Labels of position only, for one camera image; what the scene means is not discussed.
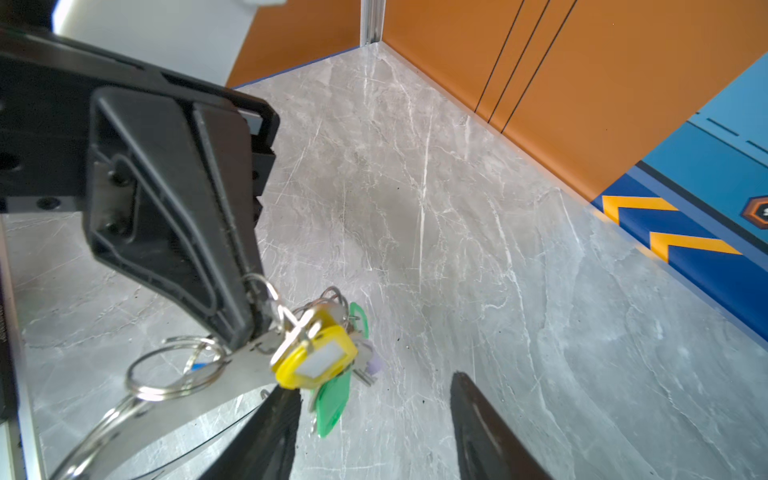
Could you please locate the aluminium front rail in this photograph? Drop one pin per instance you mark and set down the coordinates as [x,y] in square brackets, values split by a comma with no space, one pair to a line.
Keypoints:
[33,466]

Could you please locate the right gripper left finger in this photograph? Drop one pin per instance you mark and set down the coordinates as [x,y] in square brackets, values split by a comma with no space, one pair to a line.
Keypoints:
[265,447]

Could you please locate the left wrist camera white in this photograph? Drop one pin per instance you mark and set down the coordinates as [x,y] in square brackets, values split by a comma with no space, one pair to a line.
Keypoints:
[198,38]

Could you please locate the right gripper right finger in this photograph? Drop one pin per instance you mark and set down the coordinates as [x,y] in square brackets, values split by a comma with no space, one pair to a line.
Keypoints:
[486,447]

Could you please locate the green key tag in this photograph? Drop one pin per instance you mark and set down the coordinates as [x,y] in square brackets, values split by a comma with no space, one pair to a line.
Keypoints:
[331,399]

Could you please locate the left aluminium corner post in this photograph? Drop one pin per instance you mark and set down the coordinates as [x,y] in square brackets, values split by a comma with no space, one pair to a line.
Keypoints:
[372,16]

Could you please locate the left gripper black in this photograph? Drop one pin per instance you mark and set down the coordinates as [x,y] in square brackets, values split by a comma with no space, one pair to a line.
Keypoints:
[168,177]

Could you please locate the large metal band keyring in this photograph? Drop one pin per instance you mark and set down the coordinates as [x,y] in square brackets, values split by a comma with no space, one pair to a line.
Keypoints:
[149,413]

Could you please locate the purple key tag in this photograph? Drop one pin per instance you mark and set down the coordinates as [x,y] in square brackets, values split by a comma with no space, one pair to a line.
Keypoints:
[367,363]

